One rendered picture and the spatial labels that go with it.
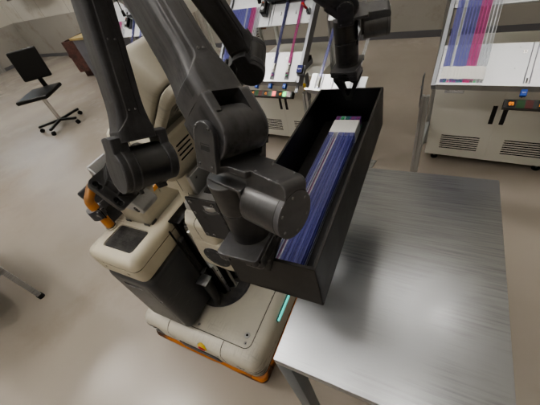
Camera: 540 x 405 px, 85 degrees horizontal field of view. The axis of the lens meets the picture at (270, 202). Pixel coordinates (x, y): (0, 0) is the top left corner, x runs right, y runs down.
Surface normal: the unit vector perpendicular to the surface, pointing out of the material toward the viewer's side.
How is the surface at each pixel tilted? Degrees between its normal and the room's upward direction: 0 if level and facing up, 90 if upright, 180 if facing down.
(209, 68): 48
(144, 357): 0
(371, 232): 0
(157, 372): 0
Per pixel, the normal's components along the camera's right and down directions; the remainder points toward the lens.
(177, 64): -0.71, 0.20
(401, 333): -0.22, -0.69
